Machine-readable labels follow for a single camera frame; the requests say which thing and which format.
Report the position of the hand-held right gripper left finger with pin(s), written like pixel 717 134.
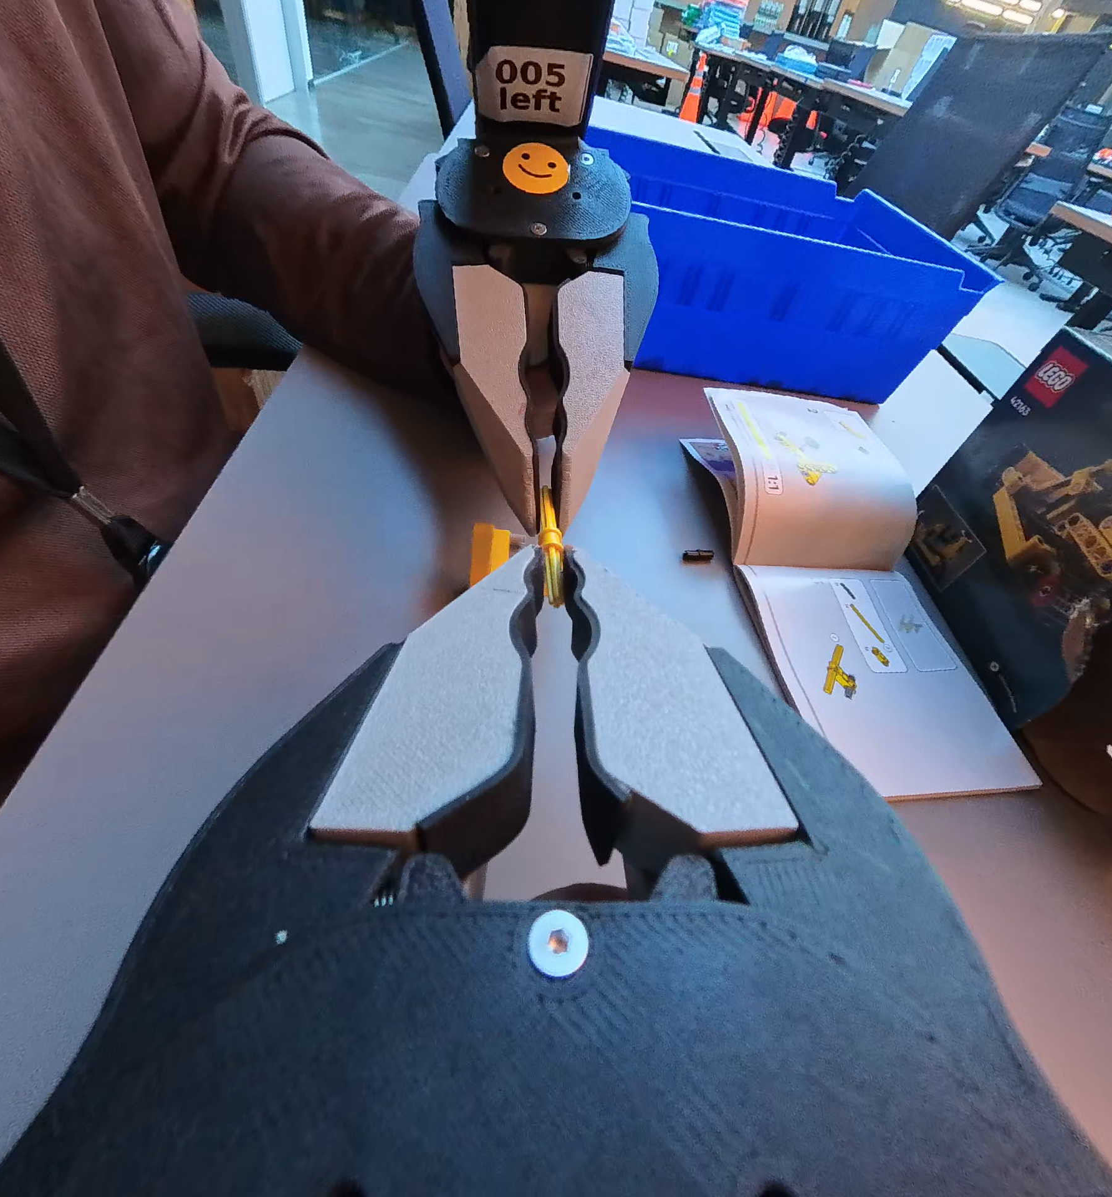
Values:
pixel 427 729

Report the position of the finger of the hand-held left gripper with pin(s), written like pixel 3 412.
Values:
pixel 600 346
pixel 487 346

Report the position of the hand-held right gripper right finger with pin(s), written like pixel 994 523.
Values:
pixel 688 729

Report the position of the yellow lego axle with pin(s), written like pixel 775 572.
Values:
pixel 552 535

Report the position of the yellow lego beam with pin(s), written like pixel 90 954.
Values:
pixel 489 550

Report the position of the open lego instruction booklet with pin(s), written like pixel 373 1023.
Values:
pixel 894 710

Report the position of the black lego set box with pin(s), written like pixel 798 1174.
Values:
pixel 1034 559

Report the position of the folded paper leaflet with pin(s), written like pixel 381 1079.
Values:
pixel 706 453

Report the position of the blue plastic bin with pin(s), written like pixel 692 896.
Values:
pixel 752 307

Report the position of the orange traffic cone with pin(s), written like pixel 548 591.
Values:
pixel 697 88

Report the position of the black chair armrest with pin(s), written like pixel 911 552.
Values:
pixel 239 331

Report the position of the long cluttered office desk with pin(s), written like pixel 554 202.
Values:
pixel 837 94

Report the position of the black desk partition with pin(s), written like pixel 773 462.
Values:
pixel 977 130

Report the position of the person's torso in brown sweater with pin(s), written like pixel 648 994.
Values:
pixel 51 233

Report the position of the black office chair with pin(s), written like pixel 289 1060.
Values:
pixel 1043 204

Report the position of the wooden office desk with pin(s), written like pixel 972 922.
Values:
pixel 1108 228

